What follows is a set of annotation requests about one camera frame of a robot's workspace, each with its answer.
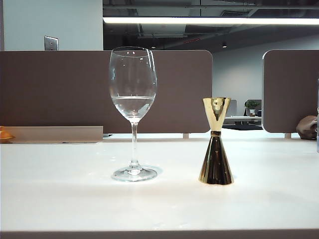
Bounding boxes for brown desk partition rounded corner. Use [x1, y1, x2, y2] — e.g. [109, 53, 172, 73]
[262, 49, 319, 134]

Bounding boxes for orange yellow object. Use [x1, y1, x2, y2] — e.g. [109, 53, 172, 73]
[0, 126, 15, 144]

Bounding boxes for gold double-cone jigger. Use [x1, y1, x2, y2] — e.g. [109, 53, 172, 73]
[198, 97, 235, 186]

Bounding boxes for long ceiling light strip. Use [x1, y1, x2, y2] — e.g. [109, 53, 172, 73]
[102, 16, 319, 25]

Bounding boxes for beige cable tray lid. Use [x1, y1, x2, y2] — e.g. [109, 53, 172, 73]
[0, 125, 104, 144]

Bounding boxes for wide brown desk partition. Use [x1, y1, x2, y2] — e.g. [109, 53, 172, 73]
[0, 49, 214, 134]

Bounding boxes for clear wine glass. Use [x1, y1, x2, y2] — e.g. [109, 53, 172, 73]
[109, 46, 158, 182]

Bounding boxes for white background desk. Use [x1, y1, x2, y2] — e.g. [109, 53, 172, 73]
[223, 115, 263, 125]

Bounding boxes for brown crumpled bag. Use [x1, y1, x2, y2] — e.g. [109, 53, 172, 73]
[296, 115, 319, 140]

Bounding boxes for small potted green plant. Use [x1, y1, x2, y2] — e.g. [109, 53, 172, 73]
[244, 100, 261, 117]

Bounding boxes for metal wall switch plate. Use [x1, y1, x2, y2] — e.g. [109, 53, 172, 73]
[44, 35, 59, 51]

